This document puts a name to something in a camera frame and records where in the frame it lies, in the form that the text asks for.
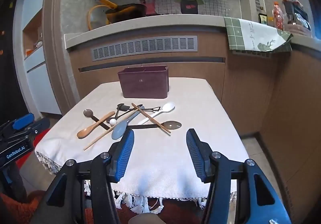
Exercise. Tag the white fringed tablecloth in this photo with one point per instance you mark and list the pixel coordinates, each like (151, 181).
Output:
(155, 163)

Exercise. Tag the green checked towel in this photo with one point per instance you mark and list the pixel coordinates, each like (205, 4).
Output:
(250, 33)

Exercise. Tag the wooden chopstick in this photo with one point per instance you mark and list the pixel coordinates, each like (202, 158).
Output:
(155, 121)
(97, 140)

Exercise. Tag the wooden spoon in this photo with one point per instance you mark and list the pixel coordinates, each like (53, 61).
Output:
(85, 133)

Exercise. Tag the small picture frame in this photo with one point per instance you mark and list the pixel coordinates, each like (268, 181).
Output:
(262, 18)

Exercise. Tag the white shelf cabinet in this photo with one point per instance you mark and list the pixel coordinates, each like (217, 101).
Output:
(37, 76)

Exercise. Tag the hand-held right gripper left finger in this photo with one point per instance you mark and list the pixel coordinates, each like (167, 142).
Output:
(124, 156)

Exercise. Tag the glass lid orange rim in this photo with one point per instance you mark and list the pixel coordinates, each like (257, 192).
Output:
(97, 17)

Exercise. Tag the grey vent grille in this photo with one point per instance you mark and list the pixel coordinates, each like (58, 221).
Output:
(150, 47)

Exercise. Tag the red snack bottle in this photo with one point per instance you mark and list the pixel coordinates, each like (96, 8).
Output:
(277, 15)

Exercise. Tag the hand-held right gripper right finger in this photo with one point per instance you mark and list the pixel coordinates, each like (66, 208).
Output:
(196, 156)

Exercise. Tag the white plastic spoon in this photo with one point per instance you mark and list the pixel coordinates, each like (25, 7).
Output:
(168, 107)

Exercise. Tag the grey stone countertop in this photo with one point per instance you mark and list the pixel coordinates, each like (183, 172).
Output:
(150, 24)

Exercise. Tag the grey-blue spoon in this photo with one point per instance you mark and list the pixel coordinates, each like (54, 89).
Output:
(119, 131)

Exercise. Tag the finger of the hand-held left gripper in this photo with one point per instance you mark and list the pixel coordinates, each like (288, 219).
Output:
(37, 127)
(23, 120)

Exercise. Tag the maroon plastic utensil holder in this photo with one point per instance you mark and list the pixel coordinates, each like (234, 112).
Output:
(143, 83)

